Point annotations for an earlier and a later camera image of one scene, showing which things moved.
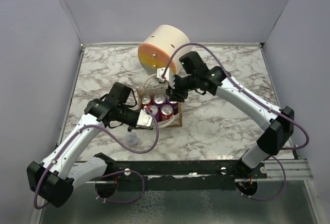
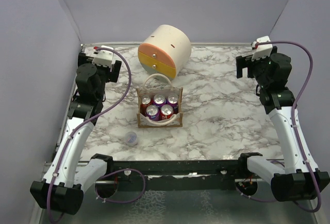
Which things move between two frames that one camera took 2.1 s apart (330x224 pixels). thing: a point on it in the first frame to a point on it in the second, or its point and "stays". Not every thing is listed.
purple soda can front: [154, 110] stays
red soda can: [166, 111] stays
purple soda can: [174, 105] stays
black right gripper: [175, 94] to [244, 62]
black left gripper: [134, 127] to [111, 75]
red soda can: [146, 100] stays
